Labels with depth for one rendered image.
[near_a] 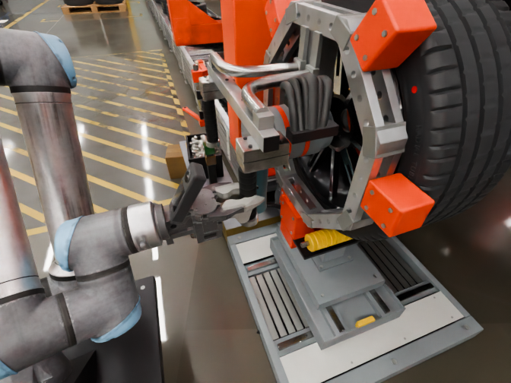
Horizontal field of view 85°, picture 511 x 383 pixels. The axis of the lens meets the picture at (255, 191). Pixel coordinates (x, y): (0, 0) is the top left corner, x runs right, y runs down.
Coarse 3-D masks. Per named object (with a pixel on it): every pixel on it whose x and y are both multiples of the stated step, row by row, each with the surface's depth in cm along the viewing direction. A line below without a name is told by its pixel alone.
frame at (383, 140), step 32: (320, 0) 63; (288, 32) 69; (320, 32) 56; (352, 32) 48; (352, 64) 49; (352, 96) 51; (384, 96) 49; (384, 128) 48; (288, 160) 97; (384, 160) 53; (288, 192) 92; (352, 192) 58; (320, 224) 75; (352, 224) 61
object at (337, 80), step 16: (336, 64) 70; (336, 80) 71; (336, 96) 73; (400, 96) 52; (336, 112) 81; (352, 112) 69; (352, 128) 70; (336, 144) 80; (352, 144) 73; (304, 160) 98; (320, 160) 91; (336, 160) 81; (352, 160) 74; (320, 176) 96; (336, 176) 84; (352, 176) 75; (320, 192) 90; (336, 192) 86; (336, 208) 82
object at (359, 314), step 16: (272, 240) 132; (288, 272) 119; (304, 288) 116; (384, 288) 116; (304, 304) 108; (336, 304) 110; (352, 304) 110; (368, 304) 110; (384, 304) 107; (400, 304) 109; (320, 320) 106; (336, 320) 102; (352, 320) 106; (368, 320) 102; (384, 320) 107; (320, 336) 100; (336, 336) 99; (352, 336) 105
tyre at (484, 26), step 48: (336, 0) 61; (432, 0) 48; (480, 0) 50; (432, 48) 44; (480, 48) 46; (432, 96) 45; (480, 96) 48; (432, 144) 47; (480, 144) 50; (432, 192) 52; (480, 192) 60
